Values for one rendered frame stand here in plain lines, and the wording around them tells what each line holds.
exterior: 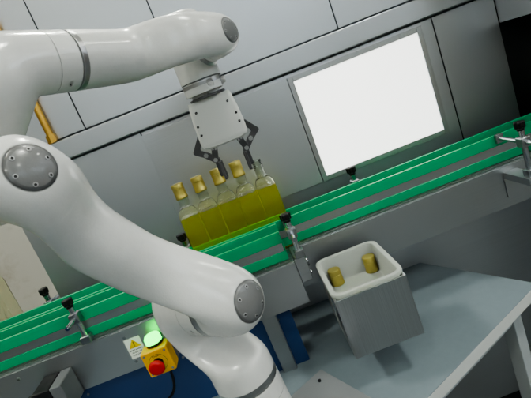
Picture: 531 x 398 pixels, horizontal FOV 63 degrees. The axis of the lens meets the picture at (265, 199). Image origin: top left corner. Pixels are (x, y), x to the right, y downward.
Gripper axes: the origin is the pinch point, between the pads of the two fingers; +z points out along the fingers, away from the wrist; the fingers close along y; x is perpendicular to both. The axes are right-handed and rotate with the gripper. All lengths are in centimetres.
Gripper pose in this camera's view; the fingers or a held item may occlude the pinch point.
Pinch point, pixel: (235, 165)
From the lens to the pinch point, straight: 91.4
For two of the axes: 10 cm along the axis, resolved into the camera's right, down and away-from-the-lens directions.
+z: 3.6, 9.0, 2.4
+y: -9.3, 3.7, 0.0
